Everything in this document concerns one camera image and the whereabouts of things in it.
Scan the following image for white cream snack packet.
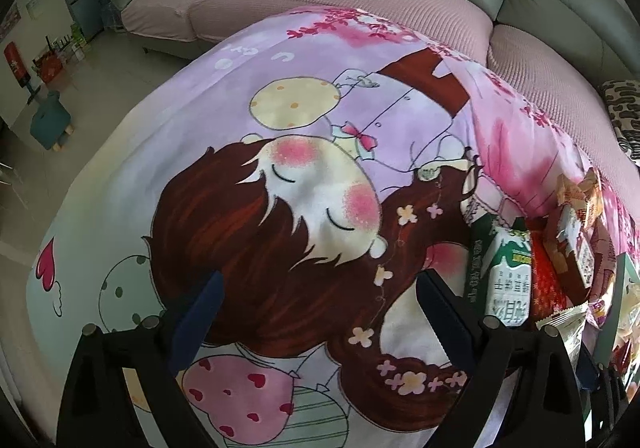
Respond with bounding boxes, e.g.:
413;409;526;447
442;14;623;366
535;301;588;369

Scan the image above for red chip snack bag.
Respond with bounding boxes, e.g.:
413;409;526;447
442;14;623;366
529;229;570;321

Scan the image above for green white Korean-text snack bag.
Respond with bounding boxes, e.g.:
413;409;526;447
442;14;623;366
463;213;497;316

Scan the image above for green-rimmed white cardboard tray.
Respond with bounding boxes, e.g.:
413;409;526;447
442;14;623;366
593;253;639;381

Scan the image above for dark red white snack box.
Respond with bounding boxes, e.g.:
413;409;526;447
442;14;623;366
544;203;594;304

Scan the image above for pink strawberry cake snack bag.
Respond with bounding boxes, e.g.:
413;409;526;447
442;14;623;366
587;219;617;329

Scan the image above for small green white snack packet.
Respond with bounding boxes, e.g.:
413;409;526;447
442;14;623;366
482;226;533;327

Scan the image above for tan orange biscuit packet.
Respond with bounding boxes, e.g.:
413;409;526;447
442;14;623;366
556;167;604;229

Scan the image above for teal footstool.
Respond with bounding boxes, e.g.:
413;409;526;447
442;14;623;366
29;90;74;150

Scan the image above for black white patterned pillow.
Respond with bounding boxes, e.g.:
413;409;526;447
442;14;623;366
600;79;640;166

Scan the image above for pink cartoon girl blanket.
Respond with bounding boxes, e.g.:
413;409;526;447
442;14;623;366
27;7;594;447

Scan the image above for red fire extinguisher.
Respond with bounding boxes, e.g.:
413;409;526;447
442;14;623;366
3;41;29;84

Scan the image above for pink ribbed sofa cover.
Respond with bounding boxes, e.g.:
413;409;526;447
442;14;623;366
122;0;639;216

